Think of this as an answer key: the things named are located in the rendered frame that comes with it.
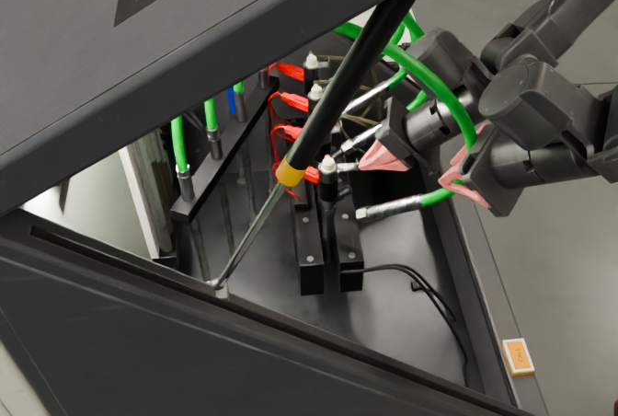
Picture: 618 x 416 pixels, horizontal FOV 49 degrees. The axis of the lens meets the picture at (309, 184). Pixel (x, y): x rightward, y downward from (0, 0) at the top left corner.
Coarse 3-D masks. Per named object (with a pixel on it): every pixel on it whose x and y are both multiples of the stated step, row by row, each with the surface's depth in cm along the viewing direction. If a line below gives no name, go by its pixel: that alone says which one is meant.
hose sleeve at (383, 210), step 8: (400, 200) 85; (408, 200) 84; (416, 200) 84; (368, 208) 88; (376, 208) 87; (384, 208) 86; (392, 208) 86; (400, 208) 85; (408, 208) 84; (416, 208) 84; (368, 216) 88; (376, 216) 87; (384, 216) 87
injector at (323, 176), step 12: (336, 168) 96; (324, 180) 96; (336, 180) 97; (324, 192) 98; (336, 192) 99; (348, 192) 99; (324, 204) 100; (324, 216) 103; (324, 228) 105; (324, 240) 107; (324, 252) 109
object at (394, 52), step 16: (352, 32) 69; (384, 48) 69; (400, 48) 69; (416, 64) 70; (432, 80) 70; (448, 96) 71; (464, 112) 72; (176, 128) 87; (464, 128) 73; (176, 144) 89; (176, 160) 92; (432, 192) 83; (448, 192) 81
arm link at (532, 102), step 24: (504, 72) 64; (528, 72) 60; (552, 72) 60; (504, 96) 61; (528, 96) 59; (552, 96) 59; (576, 96) 61; (600, 96) 63; (504, 120) 61; (528, 120) 60; (552, 120) 60; (576, 120) 60; (600, 120) 62; (528, 144) 63; (600, 144) 61; (600, 168) 60
